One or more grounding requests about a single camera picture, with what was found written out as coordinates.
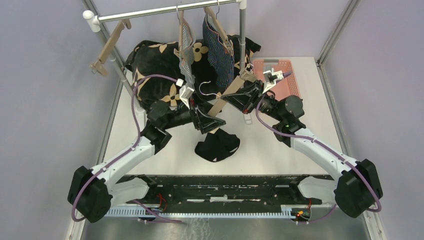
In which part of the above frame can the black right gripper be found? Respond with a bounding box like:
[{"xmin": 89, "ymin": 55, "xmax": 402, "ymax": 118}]
[{"xmin": 222, "ymin": 79, "xmax": 285, "ymax": 122}]

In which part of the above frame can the beige clip hanger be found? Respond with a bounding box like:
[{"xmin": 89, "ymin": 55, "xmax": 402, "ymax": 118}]
[{"xmin": 194, "ymin": 67, "xmax": 257, "ymax": 117}]

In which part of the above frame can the black underwear cream waistband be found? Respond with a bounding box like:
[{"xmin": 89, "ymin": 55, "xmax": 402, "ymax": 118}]
[{"xmin": 194, "ymin": 128, "xmax": 241, "ymax": 163}]

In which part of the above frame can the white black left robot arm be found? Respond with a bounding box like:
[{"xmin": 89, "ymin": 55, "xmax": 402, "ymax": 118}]
[{"xmin": 67, "ymin": 100, "xmax": 226, "ymax": 223}]

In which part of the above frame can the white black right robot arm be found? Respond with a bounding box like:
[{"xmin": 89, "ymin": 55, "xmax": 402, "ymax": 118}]
[{"xmin": 221, "ymin": 80, "xmax": 383, "ymax": 218}]

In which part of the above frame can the navy striped underwear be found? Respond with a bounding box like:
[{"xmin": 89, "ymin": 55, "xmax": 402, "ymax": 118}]
[{"xmin": 202, "ymin": 14, "xmax": 235, "ymax": 89}]

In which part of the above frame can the grey white striped underwear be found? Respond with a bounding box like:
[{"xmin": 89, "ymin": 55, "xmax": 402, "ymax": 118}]
[{"xmin": 178, "ymin": 18, "xmax": 196, "ymax": 85}]

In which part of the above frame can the beige hanger with striped underwear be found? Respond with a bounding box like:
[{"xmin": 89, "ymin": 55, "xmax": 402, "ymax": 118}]
[{"xmin": 175, "ymin": 4, "xmax": 195, "ymax": 61}]

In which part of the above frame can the beige hanger with navy underwear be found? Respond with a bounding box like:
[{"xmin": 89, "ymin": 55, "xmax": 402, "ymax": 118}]
[{"xmin": 203, "ymin": 6, "xmax": 234, "ymax": 55}]

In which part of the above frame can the empty beige hanger far left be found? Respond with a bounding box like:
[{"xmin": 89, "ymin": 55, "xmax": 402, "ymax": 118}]
[{"xmin": 90, "ymin": 19, "xmax": 132, "ymax": 77}]

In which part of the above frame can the pink plastic basket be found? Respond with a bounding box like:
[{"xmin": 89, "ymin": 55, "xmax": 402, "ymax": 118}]
[{"xmin": 252, "ymin": 58, "xmax": 301, "ymax": 100}]

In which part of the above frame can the silver white clothes rack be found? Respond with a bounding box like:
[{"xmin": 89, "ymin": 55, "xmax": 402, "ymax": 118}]
[{"xmin": 82, "ymin": 0, "xmax": 253, "ymax": 125}]

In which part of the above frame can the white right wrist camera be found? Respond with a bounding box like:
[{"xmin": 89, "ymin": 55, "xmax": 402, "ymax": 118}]
[{"xmin": 262, "ymin": 67, "xmax": 285, "ymax": 94}]

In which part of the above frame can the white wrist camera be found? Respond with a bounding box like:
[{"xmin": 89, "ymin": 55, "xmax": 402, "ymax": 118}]
[
  {"xmin": 176, "ymin": 78, "xmax": 195, "ymax": 110},
  {"xmin": 262, "ymin": 67, "xmax": 285, "ymax": 94}
]

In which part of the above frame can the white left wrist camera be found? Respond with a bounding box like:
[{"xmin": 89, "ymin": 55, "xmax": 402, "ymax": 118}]
[{"xmin": 176, "ymin": 78, "xmax": 195, "ymax": 110}]

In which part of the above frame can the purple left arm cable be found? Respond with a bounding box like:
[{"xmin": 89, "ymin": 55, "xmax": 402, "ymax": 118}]
[{"xmin": 71, "ymin": 74, "xmax": 186, "ymax": 224}]

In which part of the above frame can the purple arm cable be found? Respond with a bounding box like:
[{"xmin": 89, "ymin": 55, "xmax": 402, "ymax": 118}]
[
  {"xmin": 255, "ymin": 71, "xmax": 382, "ymax": 224},
  {"xmin": 71, "ymin": 74, "xmax": 186, "ymax": 224}
]

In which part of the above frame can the light blue cable duct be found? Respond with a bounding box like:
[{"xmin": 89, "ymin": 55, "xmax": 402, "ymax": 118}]
[{"xmin": 104, "ymin": 204, "xmax": 296, "ymax": 220}]

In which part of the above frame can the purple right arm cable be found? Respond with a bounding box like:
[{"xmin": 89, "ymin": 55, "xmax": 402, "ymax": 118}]
[{"xmin": 255, "ymin": 71, "xmax": 382, "ymax": 224}]

